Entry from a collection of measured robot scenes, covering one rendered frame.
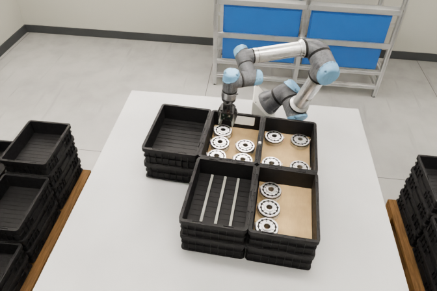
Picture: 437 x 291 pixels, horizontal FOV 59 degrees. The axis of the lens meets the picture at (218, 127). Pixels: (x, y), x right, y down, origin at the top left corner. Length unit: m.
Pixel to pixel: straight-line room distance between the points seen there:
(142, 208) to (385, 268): 1.19
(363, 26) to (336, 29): 0.23
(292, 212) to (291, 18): 2.27
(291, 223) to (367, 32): 2.47
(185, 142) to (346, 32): 2.20
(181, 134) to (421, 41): 3.56
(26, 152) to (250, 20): 2.22
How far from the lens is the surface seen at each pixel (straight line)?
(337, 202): 2.17
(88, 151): 3.48
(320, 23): 3.82
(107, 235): 2.00
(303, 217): 1.89
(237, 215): 1.85
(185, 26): 4.86
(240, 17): 3.77
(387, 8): 3.90
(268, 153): 2.15
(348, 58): 4.03
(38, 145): 2.90
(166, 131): 2.27
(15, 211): 2.69
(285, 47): 1.98
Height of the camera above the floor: 2.30
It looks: 40 degrees down
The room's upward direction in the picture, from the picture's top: 2 degrees clockwise
